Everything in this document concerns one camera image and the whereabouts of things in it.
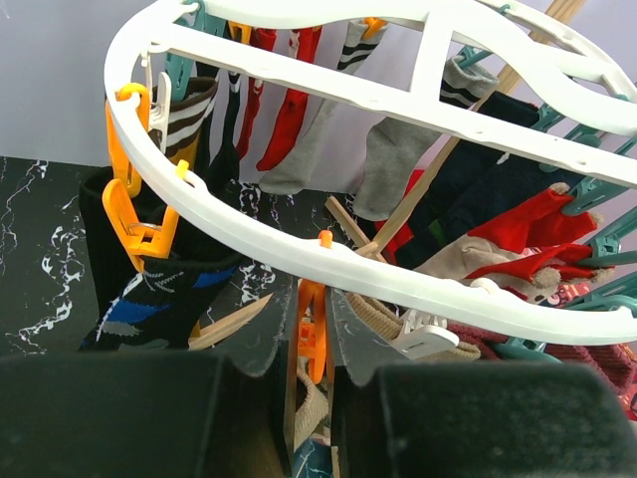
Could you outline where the red hanging sock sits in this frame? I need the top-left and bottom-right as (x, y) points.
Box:
(236, 26), (322, 171)

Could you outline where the beige sock with red cuff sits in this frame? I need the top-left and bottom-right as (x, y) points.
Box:
(467, 243), (616, 305)

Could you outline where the mustard yellow hanging sock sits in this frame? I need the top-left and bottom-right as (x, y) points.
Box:
(164, 77), (218, 169)

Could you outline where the black blue patterned sock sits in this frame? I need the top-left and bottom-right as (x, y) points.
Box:
(79, 167), (243, 352)

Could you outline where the clear blue plastic bin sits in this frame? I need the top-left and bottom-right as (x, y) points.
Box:
(292, 426), (334, 478)

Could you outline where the brown argyle sock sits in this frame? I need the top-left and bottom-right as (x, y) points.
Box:
(294, 292), (481, 450)

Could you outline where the grey hanging sock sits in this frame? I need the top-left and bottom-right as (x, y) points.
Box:
(259, 19), (499, 221)

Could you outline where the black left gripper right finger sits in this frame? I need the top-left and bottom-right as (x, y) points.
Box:
(326, 289), (413, 477)

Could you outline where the wooden drying rack frame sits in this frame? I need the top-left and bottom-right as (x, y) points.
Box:
(188, 0), (583, 353)

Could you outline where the white clothes clip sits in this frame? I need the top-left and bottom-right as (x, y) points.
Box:
(391, 290), (460, 360)

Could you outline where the orange clothes clip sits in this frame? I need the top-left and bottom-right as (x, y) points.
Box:
(296, 229), (335, 384)

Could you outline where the navy hanging sock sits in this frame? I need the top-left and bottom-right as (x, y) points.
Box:
(393, 92), (539, 269)

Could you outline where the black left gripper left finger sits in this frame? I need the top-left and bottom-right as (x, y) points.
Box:
(188, 279), (298, 477)

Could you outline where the white oval clip hanger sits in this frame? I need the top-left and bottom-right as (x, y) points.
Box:
(103, 0), (637, 346)

